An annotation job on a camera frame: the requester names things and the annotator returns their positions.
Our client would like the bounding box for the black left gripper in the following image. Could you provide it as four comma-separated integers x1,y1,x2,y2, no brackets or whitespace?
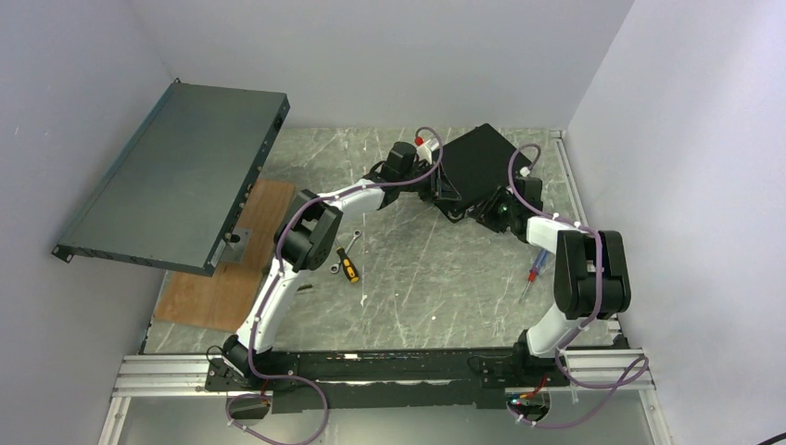
399,162,460,206

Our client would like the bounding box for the black poker set case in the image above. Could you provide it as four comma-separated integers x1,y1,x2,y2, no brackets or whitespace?
434,123,532,223

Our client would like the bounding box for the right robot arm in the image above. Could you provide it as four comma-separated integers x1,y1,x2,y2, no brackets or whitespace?
469,178,631,385

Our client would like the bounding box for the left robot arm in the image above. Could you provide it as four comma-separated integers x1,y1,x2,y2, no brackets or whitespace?
222,136,444,389

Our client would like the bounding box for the yellow black screwdriver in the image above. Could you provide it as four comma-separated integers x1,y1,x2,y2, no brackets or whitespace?
336,247,361,283

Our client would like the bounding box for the silver ratchet wrench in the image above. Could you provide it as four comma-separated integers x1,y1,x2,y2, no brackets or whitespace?
330,230,362,282

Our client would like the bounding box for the brown wooden board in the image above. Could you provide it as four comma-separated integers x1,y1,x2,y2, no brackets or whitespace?
153,180,296,333

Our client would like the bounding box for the dark rack server chassis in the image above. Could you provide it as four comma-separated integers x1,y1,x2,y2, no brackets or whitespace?
52,82,290,276

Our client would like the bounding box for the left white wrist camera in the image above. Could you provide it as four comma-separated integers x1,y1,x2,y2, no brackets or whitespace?
414,136,440,163

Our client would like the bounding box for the blue handled screwdriver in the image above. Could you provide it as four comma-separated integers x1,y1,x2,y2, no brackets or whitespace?
518,248,549,302

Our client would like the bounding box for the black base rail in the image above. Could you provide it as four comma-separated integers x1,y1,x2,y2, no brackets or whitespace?
202,334,630,413

